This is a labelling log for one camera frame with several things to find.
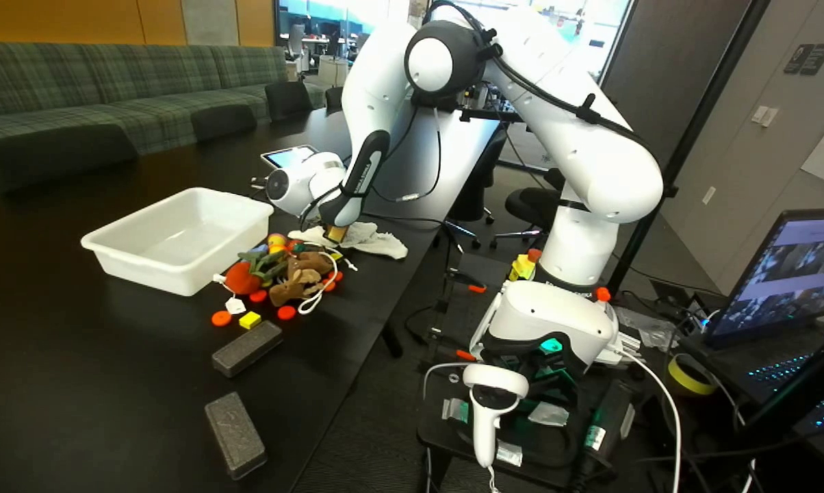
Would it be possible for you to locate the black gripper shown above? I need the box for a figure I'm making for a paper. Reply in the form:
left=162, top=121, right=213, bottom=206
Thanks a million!
left=311, top=195, right=351, bottom=231

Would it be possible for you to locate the white knitted towel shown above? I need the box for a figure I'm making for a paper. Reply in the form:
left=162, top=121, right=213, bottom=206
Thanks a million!
left=285, top=216, right=410, bottom=264

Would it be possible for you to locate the brown plush toy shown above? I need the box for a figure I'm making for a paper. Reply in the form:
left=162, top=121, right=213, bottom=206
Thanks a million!
left=269, top=253, right=340, bottom=310

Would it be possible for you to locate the green plush toy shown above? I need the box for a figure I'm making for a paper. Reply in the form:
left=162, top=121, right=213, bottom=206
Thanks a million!
left=244, top=249, right=291, bottom=280

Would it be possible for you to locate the white string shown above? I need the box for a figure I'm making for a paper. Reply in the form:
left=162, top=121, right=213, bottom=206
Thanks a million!
left=296, top=264, right=358, bottom=320

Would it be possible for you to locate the red plush toy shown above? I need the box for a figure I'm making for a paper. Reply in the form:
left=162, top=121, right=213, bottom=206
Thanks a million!
left=221, top=259, right=263, bottom=299

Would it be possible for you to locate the black rectangular block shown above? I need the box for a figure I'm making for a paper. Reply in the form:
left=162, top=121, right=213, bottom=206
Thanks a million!
left=202, top=390, right=272, bottom=483
left=210, top=318, right=285, bottom=381

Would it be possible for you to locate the white plastic bin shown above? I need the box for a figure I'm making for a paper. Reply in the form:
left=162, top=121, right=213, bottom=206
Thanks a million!
left=80, top=187, right=276, bottom=299

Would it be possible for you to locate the white tablet with lit screen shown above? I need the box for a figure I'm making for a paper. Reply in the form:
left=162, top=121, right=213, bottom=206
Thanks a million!
left=258, top=146, right=317, bottom=177

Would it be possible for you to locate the black lounge chair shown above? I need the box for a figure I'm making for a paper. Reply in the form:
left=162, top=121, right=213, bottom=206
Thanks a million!
left=263, top=80, right=315, bottom=132
left=322, top=86, right=351, bottom=118

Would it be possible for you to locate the black office chair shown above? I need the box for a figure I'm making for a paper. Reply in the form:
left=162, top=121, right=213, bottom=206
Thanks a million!
left=440, top=187, right=560, bottom=255

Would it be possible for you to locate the yellow green small object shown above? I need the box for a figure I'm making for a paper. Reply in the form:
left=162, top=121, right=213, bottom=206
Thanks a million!
left=507, top=253, right=543, bottom=285

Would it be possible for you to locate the white VR headset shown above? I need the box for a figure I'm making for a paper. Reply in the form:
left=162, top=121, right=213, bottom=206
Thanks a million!
left=486, top=280, right=621, bottom=368

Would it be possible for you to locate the white VR controller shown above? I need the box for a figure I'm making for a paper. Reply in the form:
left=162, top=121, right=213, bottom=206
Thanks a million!
left=460, top=361, right=530, bottom=470

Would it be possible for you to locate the green plaid sofa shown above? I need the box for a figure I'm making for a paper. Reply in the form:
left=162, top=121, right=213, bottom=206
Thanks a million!
left=0, top=40, right=291, bottom=202

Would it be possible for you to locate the black equipment cart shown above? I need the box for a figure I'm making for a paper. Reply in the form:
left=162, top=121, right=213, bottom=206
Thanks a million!
left=418, top=359, right=655, bottom=493

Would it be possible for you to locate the yellow tape roll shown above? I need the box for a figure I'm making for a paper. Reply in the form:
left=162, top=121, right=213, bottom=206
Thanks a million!
left=666, top=354, right=719, bottom=399

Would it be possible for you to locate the open black laptop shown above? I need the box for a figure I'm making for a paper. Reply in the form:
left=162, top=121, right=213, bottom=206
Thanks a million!
left=678, top=206, right=824, bottom=440

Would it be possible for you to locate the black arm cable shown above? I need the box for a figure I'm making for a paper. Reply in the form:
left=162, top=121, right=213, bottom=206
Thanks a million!
left=371, top=0, right=655, bottom=207

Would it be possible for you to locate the white cable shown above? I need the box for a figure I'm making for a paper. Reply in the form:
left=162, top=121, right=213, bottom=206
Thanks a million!
left=611, top=344, right=688, bottom=493

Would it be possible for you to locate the white light switch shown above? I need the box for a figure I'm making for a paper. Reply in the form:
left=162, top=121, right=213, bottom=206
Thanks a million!
left=749, top=105, right=779, bottom=132

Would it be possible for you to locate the black wall sign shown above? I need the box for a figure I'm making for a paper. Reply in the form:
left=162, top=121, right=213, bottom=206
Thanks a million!
left=779, top=40, right=824, bottom=76

